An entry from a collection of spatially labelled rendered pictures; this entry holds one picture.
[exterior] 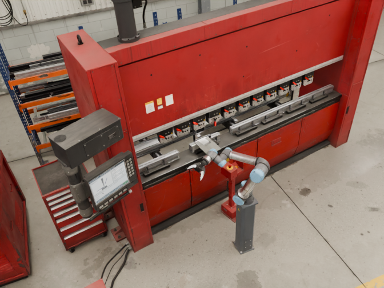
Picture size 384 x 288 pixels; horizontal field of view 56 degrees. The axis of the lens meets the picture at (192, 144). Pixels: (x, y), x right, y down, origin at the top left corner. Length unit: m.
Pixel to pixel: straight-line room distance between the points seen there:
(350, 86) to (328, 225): 1.81
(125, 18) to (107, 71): 0.49
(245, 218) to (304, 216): 1.12
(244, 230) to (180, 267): 0.82
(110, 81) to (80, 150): 0.60
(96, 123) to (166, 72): 0.90
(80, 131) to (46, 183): 1.28
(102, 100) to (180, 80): 0.87
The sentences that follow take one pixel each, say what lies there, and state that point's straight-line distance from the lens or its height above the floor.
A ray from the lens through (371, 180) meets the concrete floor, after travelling 5.37.
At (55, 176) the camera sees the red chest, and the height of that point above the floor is 0.98.
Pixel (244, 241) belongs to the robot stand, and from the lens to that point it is 4.10.
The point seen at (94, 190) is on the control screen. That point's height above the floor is 1.47.
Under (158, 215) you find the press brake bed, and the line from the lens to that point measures 4.28.
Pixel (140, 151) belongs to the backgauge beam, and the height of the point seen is 0.96.
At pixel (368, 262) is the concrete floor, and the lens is 4.49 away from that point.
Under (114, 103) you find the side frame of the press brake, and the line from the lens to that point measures 3.06.
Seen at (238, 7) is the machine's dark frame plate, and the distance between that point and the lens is 3.84.
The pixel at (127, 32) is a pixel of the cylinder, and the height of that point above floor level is 2.38.
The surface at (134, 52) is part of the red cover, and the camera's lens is 3.17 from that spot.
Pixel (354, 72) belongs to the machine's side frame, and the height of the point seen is 1.24.
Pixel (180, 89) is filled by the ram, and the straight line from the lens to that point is 3.56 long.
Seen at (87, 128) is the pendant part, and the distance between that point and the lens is 2.83.
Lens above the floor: 3.51
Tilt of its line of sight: 39 degrees down
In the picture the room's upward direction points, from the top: 4 degrees counter-clockwise
